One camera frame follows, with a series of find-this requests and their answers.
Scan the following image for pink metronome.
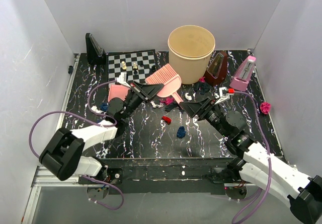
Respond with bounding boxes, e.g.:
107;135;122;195
229;55;256;92

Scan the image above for white twisted paper scrap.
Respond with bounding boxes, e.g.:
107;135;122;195
150;101;163;108

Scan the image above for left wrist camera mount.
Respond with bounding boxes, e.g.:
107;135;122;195
116;72;134;88

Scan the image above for purple cable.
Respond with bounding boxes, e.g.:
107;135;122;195
208;90;274;224
28;80;126;211

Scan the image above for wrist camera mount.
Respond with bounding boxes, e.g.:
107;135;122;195
215;87;235;105
116;72;134;88

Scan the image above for white chess piece left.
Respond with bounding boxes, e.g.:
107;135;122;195
121;61;127;71

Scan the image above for black white chessboard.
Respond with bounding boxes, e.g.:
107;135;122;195
107;49;156;83

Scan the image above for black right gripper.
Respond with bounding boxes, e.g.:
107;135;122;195
179;96;229;137

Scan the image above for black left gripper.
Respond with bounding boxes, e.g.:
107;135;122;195
122;81;164;120

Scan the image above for black metronome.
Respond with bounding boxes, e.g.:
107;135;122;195
85;33;106;65

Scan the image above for white paper scrap left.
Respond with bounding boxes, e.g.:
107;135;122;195
91;106;104;114

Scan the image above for blue paper scrap front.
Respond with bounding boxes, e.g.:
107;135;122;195
177;126;186;138

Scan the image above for large blue paper scrap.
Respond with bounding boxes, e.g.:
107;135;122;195
100;103;108;112

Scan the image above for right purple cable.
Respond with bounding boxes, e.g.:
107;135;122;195
208;90;274;224

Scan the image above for pink hand brush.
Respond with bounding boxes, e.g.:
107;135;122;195
145;63;183;104

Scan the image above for black paper scrap centre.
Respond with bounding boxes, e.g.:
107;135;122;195
165;101;184;112

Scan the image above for magenta paper scrap right edge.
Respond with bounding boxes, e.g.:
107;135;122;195
260;102;271;115

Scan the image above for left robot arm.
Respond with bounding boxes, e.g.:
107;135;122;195
39;82;164;184

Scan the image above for beige plastic bucket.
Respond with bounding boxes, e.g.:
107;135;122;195
168;25;216;85

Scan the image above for pink plastic dustpan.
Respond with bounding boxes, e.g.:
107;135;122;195
108;83;131;103

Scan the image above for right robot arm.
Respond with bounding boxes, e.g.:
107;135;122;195
179;98;321;223

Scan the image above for red paper scrap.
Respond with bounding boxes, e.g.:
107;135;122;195
162;116;172;125

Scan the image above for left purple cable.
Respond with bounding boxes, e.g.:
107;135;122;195
28;80;126;211

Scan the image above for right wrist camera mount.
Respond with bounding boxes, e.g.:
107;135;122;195
215;87;235;105

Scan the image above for brown metronome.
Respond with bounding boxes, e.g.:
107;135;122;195
204;51;228;87

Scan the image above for small white paper scrap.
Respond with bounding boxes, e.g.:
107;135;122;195
185;93;193;101

